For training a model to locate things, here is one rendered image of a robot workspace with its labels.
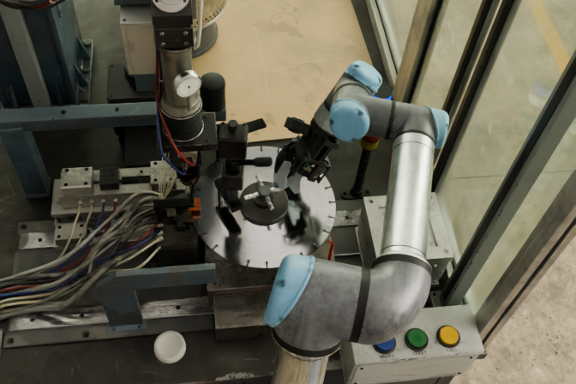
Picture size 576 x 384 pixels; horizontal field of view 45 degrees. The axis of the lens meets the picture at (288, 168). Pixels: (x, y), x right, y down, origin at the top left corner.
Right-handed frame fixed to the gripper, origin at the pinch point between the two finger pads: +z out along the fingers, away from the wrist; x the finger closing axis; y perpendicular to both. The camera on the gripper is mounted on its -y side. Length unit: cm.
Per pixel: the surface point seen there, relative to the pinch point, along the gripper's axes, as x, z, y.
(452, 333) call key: 33.6, -1.8, 36.4
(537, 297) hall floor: 138, 32, -18
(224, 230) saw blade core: -9.2, 11.2, 6.6
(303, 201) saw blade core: 7.0, 0.9, 2.2
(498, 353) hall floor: 119, 47, -2
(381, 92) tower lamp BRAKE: 11.8, -28.2, -5.4
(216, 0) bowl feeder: -9, -7, -65
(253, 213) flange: -3.9, 6.4, 4.4
